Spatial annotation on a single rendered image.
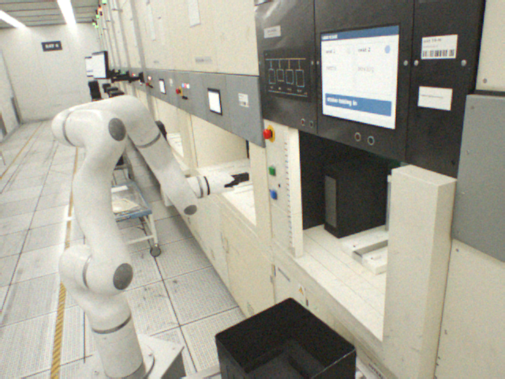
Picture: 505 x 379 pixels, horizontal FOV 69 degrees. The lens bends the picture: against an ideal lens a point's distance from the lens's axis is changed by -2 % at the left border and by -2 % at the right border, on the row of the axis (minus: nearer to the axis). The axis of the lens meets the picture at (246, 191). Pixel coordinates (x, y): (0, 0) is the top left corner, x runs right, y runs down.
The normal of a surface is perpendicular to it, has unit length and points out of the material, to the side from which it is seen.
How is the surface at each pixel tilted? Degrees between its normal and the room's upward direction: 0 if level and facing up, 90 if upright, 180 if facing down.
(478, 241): 90
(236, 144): 90
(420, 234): 90
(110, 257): 59
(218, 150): 90
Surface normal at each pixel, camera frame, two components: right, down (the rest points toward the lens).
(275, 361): -0.09, -0.93
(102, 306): 0.12, -0.66
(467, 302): -0.92, 0.22
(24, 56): 0.38, 0.30
